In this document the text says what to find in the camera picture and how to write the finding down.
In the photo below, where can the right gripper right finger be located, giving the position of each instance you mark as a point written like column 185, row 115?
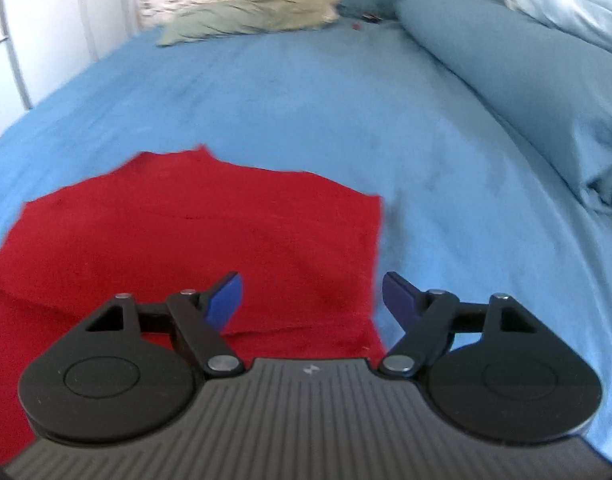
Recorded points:
column 492, row 369

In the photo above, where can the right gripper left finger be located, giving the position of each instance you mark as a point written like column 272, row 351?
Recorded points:
column 128, row 369

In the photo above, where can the red garment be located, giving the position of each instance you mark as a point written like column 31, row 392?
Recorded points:
column 305, row 248

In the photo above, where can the blue bed sheet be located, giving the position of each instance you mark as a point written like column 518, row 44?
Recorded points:
column 469, row 205

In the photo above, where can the teal bolster duvet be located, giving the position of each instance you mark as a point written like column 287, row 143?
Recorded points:
column 553, row 89

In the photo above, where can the white wardrobe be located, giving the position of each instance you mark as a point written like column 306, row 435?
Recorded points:
column 46, row 43

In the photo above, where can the small dark object on bed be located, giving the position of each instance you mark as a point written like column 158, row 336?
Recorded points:
column 360, row 21

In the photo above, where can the green pillow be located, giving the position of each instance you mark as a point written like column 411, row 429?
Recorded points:
column 246, row 17

